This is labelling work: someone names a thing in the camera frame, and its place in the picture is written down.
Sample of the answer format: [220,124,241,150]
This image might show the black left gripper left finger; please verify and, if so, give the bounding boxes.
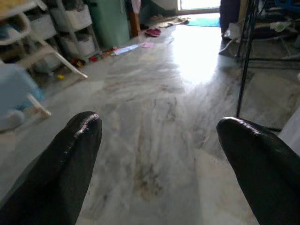
[0,111,103,225]

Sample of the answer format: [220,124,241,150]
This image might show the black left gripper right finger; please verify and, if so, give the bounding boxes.
[216,116,300,225]

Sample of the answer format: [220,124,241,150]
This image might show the light blue folding table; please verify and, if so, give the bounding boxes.
[0,63,45,132]

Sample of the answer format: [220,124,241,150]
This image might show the black metal drying rack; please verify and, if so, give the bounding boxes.
[235,0,300,118]

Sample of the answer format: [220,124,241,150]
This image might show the white baby highchair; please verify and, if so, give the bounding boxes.
[0,0,89,120]

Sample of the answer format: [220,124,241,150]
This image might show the red yellow toy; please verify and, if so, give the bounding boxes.
[70,57,86,68]

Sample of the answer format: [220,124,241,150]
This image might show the white paper sheet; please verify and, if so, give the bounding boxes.
[114,44,139,56]

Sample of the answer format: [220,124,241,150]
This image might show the white plastic bag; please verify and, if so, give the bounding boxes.
[219,22,241,56]

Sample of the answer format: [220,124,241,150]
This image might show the white drawer trolley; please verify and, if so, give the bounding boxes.
[49,0,97,62]

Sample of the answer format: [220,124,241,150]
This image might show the green plastic bin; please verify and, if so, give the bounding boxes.
[88,0,131,49]

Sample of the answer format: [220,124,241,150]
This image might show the teal floor mat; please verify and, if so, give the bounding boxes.
[186,16,221,28]

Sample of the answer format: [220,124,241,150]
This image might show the magenta slippers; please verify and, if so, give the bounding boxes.
[144,28,162,38]

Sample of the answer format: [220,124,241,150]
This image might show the beige doormat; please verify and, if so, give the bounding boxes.
[153,15,191,29]

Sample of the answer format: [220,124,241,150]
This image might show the pink hanging cloth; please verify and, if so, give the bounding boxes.
[130,0,142,15]

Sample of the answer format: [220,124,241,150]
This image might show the brown wooden post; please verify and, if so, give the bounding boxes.
[129,10,141,38]

